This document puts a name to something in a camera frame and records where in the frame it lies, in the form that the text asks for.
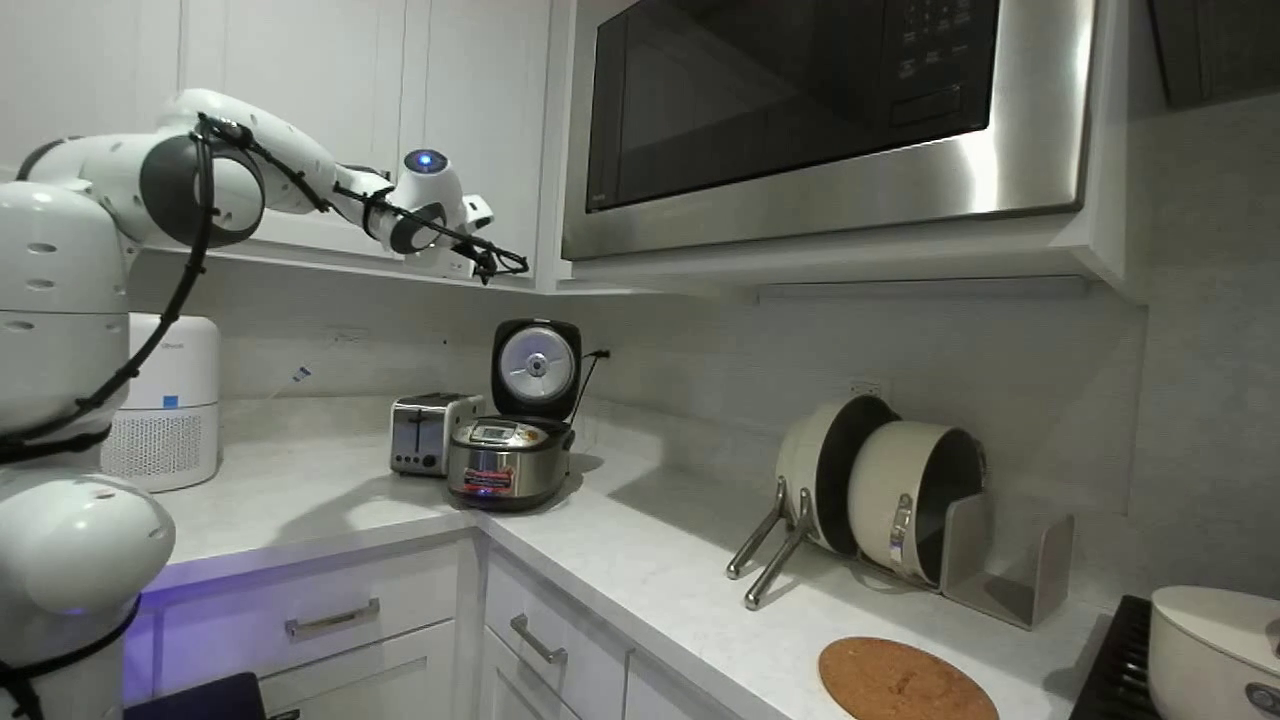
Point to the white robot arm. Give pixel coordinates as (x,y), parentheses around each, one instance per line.
(82,545)

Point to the white upper cabinet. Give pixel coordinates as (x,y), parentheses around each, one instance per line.
(341,69)

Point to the stainless steel microwave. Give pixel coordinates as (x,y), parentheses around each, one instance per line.
(731,123)

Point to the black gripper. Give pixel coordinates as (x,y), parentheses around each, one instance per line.
(457,228)

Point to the white lower cabinet drawers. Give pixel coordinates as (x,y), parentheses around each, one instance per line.
(409,635)

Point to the white polka dot toaster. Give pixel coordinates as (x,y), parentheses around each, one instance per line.
(420,429)

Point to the black gas stove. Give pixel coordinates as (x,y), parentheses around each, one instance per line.
(1118,680)

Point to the white air purifier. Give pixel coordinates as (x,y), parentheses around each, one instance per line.
(171,423)

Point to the grey pan rack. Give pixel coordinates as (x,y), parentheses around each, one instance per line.
(1005,557)

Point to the silver black rice cooker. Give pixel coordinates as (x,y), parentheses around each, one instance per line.
(518,453)

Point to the round cork trivet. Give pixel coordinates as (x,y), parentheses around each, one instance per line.
(898,680)

